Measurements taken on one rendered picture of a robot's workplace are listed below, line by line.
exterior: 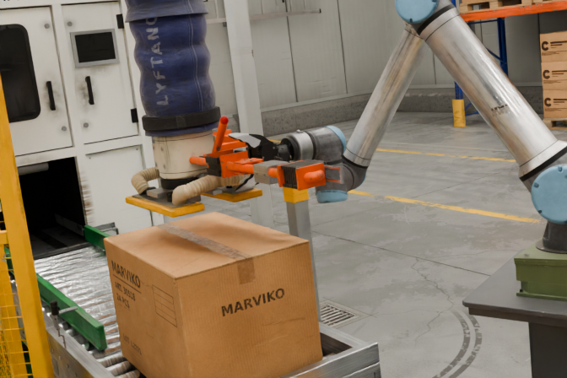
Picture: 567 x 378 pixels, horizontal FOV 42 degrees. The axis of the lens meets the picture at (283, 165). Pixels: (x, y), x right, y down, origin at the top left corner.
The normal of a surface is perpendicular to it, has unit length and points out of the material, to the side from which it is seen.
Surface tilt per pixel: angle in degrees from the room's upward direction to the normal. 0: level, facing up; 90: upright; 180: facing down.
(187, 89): 75
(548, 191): 92
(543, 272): 90
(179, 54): 69
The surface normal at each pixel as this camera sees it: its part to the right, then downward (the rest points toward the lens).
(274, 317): 0.51, 0.08
